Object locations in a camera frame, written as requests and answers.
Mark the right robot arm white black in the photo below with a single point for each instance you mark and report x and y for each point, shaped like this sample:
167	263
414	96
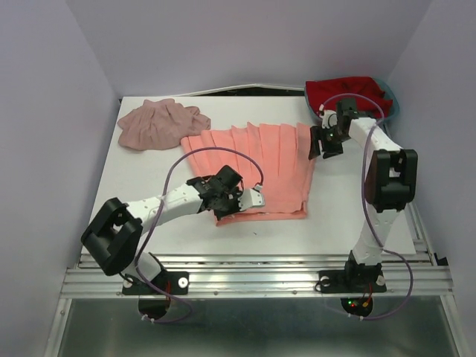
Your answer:
388	184

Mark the blue grey plastic basket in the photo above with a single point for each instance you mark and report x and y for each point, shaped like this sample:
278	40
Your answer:
390	108

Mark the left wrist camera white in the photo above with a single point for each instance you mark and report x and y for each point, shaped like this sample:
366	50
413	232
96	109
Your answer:
251	198

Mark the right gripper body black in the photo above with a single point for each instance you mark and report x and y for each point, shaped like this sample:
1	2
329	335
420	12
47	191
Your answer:
332	139

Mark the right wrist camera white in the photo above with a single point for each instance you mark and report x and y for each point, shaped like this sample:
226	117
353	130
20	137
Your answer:
329	119

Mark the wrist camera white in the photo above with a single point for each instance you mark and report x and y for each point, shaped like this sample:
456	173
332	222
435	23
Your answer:
329	119
251	198

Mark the dusty pink pleated skirt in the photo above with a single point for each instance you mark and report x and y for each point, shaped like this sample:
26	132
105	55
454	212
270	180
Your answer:
160	125

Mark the salmon orange skirt pile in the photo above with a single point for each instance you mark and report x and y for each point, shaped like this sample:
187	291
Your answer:
275	155

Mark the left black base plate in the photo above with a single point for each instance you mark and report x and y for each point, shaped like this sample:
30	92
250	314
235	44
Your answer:
171	282

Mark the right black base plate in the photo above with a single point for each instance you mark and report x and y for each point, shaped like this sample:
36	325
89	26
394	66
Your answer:
340	282

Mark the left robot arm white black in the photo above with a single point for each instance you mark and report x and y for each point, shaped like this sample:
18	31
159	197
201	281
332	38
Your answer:
113	235

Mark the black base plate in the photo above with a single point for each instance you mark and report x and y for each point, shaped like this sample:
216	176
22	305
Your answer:
340	282
171	282

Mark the red garment in basket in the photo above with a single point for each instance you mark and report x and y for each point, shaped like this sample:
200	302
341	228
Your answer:
334	93

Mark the aluminium rail frame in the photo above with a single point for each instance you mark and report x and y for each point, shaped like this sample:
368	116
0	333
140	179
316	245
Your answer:
252	287

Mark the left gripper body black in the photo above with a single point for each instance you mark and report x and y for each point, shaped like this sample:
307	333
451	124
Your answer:
229	204

